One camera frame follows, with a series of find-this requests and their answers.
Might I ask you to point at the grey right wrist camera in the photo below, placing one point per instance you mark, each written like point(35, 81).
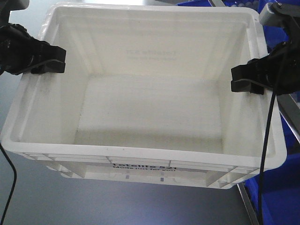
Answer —
point(270, 15)

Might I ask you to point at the white plastic tote bin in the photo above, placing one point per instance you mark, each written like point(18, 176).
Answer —
point(145, 96)

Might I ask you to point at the blue bin far right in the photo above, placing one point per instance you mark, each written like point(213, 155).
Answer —
point(281, 187)

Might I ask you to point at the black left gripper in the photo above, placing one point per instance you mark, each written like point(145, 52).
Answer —
point(15, 53)

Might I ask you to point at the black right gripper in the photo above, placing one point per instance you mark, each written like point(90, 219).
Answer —
point(283, 72)

